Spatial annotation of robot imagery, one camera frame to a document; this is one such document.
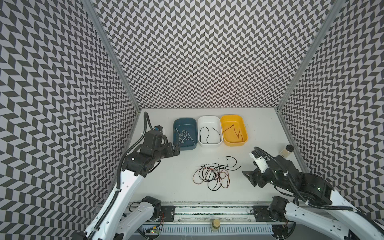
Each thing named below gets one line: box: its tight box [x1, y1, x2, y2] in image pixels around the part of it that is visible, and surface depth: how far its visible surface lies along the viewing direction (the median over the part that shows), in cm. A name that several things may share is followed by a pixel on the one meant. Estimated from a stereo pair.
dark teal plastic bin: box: [172, 118, 198, 151], surface depth 104 cm
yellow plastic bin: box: [220, 114, 249, 147], surface depth 103 cm
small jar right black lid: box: [285, 144, 295, 152], surface depth 88 cm
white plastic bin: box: [197, 115, 223, 147], surface depth 105 cm
